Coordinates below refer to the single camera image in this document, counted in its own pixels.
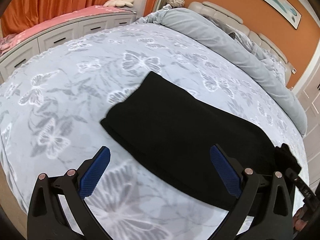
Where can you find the beige leather headboard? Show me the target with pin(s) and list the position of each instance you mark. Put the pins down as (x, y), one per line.
(233, 20)

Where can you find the black pants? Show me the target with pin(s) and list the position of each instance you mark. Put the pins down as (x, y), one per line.
(170, 133)

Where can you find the grey rolled duvet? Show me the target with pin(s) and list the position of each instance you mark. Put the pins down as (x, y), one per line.
(206, 31)

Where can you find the butterfly print bed sheet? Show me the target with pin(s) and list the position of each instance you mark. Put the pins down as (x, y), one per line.
(51, 109)

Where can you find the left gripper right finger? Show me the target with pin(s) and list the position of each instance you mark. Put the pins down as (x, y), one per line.
(262, 208)

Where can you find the white bedside lamp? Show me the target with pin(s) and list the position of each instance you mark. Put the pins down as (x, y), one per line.
(176, 3)

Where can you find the pink topped drawer bench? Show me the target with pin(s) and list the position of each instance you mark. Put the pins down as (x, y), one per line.
(19, 48)

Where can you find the white wardrobe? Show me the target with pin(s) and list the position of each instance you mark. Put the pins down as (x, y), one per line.
(308, 148)

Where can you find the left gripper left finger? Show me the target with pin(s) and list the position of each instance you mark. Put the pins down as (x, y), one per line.
(46, 218)

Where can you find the grey patterned pillow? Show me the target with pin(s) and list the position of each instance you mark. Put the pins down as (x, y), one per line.
(264, 56)

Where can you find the white flower plush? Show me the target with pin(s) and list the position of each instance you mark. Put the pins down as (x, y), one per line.
(119, 3)

